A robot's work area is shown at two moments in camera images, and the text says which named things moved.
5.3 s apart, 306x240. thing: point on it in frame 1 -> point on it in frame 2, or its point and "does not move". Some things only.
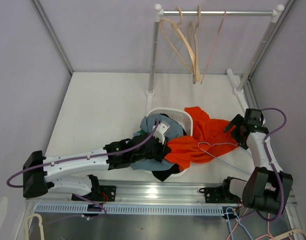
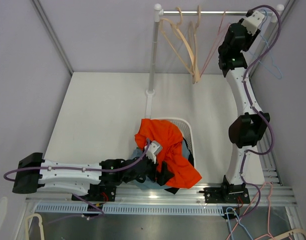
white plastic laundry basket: [187, 118] -> [186, 127]
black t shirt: [155, 149] -> [191, 160]
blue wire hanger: [231, 144] -> [270, 51]
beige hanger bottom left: [40, 223] does not move
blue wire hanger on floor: [239, 222] does not move
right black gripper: [238, 122] -> [250, 39]
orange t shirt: [208, 138] -> [169, 137]
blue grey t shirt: [147, 125] -> [149, 184]
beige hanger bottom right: [292, 231] does not move
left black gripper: [163, 150] -> [162, 177]
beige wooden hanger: [193, 47] does not move
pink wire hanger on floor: [268, 233] does not move
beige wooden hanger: [179, 42] does not move
